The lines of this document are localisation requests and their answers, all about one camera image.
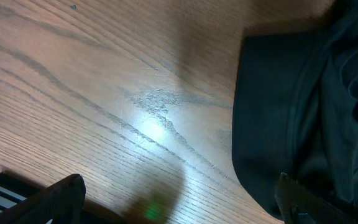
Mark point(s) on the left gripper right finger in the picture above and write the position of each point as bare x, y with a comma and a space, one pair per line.
299, 205

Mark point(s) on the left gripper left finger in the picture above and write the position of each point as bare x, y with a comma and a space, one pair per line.
61, 203

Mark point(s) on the black t-shirt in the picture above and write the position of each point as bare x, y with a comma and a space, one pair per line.
296, 111

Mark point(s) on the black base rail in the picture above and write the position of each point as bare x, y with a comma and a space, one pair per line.
15, 189

